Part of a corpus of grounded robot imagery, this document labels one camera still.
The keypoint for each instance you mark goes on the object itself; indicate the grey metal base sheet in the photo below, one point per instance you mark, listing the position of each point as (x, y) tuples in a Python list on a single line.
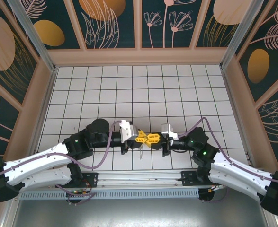
[(138, 212)]

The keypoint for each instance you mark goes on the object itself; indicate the aluminium side rail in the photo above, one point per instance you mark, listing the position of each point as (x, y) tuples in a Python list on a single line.
[(46, 113), (237, 113)]

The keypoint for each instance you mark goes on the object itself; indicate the aluminium frame post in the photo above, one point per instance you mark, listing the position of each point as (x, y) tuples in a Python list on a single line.
[(240, 35), (38, 40)]

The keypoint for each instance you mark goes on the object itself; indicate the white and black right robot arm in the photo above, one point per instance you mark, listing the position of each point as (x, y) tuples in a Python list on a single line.
[(243, 170)]

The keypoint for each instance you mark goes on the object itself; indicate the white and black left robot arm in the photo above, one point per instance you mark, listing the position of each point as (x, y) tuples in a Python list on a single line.
[(34, 163)]

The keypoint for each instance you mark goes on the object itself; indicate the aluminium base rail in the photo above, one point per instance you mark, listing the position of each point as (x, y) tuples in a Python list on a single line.
[(141, 178)]

